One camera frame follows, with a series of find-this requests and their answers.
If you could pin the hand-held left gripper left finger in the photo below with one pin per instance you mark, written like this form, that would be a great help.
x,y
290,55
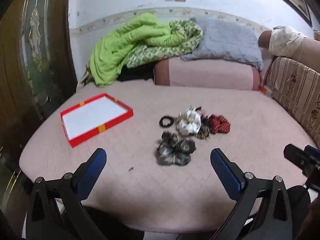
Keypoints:
x,y
92,170

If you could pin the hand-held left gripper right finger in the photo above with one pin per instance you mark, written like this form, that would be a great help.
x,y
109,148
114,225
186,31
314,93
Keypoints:
x,y
225,172

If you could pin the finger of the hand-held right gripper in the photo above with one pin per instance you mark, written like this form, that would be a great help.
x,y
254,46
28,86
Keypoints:
x,y
313,153
297,156

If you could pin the red scrunchie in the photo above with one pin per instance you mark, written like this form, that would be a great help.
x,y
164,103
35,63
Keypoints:
x,y
220,123

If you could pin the plaid scrunchie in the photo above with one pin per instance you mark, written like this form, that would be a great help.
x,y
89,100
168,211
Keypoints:
x,y
175,155

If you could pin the red shallow box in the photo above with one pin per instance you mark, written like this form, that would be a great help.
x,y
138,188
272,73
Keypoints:
x,y
92,116

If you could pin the white scrunchie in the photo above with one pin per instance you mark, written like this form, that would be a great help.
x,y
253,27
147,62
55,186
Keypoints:
x,y
187,127

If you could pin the leopard print scrunchie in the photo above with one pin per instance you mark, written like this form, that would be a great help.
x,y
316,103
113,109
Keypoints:
x,y
203,132

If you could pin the pink quilted mattress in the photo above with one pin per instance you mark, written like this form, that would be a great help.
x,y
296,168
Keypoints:
x,y
150,195

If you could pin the striped sofa backrest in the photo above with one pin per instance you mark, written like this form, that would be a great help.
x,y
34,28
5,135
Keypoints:
x,y
295,92

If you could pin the orange label bottle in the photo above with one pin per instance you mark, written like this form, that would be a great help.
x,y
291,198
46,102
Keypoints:
x,y
264,91

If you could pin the pink bolster pillow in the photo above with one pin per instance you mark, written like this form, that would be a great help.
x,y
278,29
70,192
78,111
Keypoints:
x,y
207,75

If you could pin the brown bolster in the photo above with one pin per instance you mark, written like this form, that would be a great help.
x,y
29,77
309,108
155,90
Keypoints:
x,y
312,51

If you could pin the dark cloth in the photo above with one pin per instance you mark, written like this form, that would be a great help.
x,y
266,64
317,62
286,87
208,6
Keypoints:
x,y
135,75

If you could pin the cream cloth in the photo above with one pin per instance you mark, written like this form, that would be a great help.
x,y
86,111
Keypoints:
x,y
285,42

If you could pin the wooden door with glass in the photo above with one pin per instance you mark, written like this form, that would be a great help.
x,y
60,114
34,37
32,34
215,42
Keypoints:
x,y
15,80

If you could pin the lime green blanket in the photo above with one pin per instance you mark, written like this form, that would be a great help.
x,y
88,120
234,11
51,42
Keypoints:
x,y
120,52

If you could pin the green patterned quilt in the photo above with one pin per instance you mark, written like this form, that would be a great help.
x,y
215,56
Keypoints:
x,y
160,52

